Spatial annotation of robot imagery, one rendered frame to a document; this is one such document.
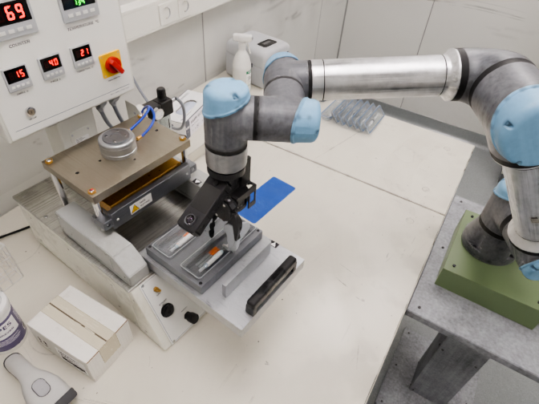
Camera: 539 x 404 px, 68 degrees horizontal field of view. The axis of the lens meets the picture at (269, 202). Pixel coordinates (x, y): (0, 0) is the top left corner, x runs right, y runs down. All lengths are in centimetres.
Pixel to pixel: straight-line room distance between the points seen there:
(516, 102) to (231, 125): 44
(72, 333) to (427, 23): 283
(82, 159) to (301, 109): 53
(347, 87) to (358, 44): 260
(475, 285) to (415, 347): 85
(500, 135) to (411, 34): 253
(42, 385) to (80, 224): 33
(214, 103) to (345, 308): 68
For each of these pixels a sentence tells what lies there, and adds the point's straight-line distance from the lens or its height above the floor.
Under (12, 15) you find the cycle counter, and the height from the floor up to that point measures 139.
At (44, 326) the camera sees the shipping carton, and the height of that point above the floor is 84.
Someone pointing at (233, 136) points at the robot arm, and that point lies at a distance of 67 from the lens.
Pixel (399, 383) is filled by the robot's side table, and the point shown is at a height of 1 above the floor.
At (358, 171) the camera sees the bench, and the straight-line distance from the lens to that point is 153.
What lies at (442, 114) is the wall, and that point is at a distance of 336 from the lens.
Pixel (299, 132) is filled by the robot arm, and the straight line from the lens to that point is 66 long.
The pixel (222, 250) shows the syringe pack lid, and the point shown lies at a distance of 86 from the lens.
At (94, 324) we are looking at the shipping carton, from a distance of 101.
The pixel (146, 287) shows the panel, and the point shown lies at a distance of 94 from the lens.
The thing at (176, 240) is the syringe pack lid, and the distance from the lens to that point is 89.
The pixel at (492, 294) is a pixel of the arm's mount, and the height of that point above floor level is 81.
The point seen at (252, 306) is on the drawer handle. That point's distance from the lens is 78.
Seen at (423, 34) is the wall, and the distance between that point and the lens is 320.
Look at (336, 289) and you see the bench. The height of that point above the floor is 75.
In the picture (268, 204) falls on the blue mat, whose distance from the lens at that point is 133.
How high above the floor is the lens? 167
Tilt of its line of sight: 43 degrees down
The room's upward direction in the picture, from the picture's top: 5 degrees clockwise
